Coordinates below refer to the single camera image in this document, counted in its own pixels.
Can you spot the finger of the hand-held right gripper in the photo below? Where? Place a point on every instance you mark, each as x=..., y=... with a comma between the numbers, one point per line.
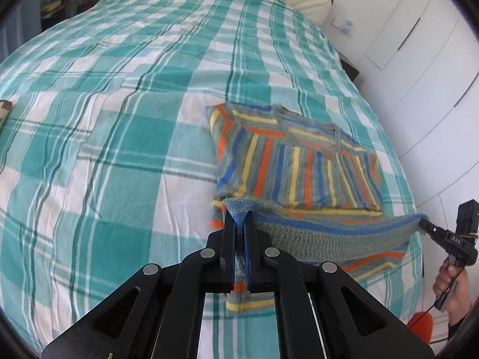
x=430, y=228

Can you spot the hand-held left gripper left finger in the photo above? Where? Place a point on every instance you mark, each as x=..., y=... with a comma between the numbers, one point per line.
x=228, y=246

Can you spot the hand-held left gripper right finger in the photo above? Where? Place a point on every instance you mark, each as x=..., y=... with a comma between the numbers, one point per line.
x=253, y=246

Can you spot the striped knitted sweater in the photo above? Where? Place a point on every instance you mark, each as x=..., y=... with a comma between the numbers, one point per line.
x=299, y=164

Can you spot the person's right forearm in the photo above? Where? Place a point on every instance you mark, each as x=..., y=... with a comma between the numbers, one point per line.
x=459, y=325

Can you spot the person's right hand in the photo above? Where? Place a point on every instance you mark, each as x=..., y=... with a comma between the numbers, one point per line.
x=462, y=291

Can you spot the red plastic object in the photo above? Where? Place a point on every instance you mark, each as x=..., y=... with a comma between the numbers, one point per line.
x=422, y=325

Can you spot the teal checked bed blanket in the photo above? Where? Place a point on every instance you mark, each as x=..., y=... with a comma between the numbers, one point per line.
x=112, y=157

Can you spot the white wardrobe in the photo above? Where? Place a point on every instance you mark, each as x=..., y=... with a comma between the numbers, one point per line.
x=419, y=63

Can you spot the dark bedside table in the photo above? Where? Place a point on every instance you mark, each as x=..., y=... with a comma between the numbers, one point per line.
x=350, y=68

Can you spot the brown patterned object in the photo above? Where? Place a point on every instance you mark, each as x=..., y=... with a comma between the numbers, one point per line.
x=5, y=112

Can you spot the yellow-green cloth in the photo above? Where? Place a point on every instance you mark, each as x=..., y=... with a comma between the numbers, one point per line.
x=52, y=9

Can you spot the white wall socket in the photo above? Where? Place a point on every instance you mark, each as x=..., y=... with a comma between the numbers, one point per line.
x=343, y=25

